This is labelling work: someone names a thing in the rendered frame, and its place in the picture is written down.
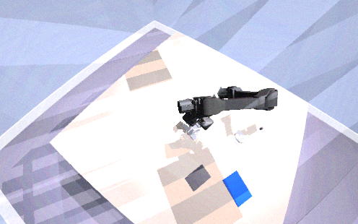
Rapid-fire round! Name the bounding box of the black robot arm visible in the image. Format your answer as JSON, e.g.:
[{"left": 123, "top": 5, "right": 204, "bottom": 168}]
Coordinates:
[{"left": 178, "top": 86, "right": 278, "bottom": 126}]

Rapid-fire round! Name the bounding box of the blue rectangular block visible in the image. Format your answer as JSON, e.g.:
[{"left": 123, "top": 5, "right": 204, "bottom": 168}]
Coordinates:
[{"left": 223, "top": 171, "right": 252, "bottom": 207}]

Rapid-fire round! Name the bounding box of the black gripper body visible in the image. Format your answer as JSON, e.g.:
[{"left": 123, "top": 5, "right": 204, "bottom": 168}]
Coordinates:
[{"left": 198, "top": 117, "right": 214, "bottom": 131}]

